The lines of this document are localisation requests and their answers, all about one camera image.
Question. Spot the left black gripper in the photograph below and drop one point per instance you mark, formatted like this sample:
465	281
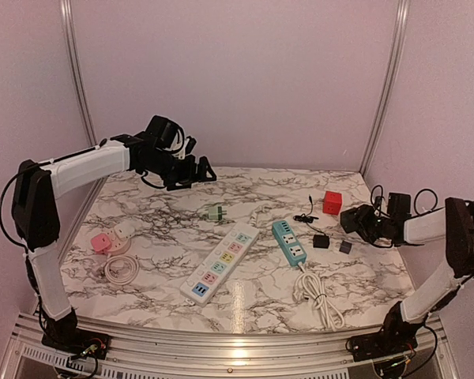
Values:
189	176

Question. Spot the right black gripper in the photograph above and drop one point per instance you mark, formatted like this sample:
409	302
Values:
363	218

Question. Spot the dark green cube adapter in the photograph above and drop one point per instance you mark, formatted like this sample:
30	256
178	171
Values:
349	220

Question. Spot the small black usb charger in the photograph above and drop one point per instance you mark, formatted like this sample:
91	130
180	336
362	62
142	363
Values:
345	247

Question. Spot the red cube socket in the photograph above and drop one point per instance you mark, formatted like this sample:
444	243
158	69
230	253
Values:
332	203

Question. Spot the light green plug adapter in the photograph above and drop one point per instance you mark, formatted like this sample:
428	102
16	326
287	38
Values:
216	213

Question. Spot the black power adapter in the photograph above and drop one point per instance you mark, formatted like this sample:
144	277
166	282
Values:
321	241

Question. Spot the teal power strip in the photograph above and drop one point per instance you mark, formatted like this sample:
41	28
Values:
288	242

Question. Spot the white long power strip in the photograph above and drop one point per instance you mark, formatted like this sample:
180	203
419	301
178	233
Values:
210	275

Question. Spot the beige round power strip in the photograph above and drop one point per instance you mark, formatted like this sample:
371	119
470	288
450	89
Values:
120	236

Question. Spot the pink cube socket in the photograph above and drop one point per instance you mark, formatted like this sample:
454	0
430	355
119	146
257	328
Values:
101	243

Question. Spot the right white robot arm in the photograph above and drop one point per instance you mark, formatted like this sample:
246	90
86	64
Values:
454	223

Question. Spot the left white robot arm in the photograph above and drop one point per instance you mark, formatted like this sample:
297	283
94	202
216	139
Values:
38	186

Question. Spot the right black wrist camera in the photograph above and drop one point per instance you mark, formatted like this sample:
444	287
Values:
399	206

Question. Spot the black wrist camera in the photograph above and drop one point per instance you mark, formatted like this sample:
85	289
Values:
168	134
399	206

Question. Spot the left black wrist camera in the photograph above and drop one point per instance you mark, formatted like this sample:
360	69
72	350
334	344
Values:
168	134

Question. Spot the left aluminium post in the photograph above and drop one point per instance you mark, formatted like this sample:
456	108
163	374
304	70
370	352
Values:
75	70

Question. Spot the aluminium post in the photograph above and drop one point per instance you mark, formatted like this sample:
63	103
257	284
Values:
392	69
75	70

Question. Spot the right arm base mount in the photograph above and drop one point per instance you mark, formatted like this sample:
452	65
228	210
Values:
393	337

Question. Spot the aluminium front rail frame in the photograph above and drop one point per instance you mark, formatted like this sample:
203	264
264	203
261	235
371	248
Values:
136	352

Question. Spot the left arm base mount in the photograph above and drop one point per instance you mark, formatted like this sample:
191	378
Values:
64	335

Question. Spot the right aluminium post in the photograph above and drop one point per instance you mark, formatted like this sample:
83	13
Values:
392	69

